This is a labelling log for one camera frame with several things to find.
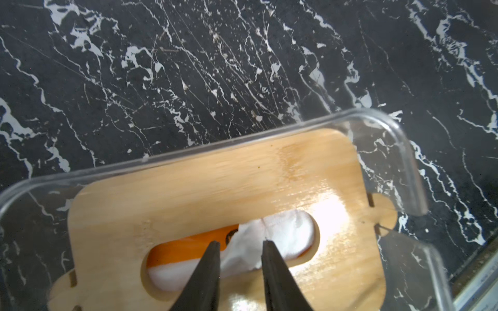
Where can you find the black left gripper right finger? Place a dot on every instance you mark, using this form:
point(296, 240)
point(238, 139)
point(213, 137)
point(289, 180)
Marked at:
point(281, 290)

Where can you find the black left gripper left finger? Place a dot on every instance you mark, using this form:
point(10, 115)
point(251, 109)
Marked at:
point(202, 291)

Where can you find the orange tissue pack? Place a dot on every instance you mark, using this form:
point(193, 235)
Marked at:
point(170, 265)

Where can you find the light wooden lid board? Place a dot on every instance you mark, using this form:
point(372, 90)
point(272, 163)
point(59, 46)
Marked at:
point(114, 223)

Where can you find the clear plastic box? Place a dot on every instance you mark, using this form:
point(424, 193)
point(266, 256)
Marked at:
point(35, 240)

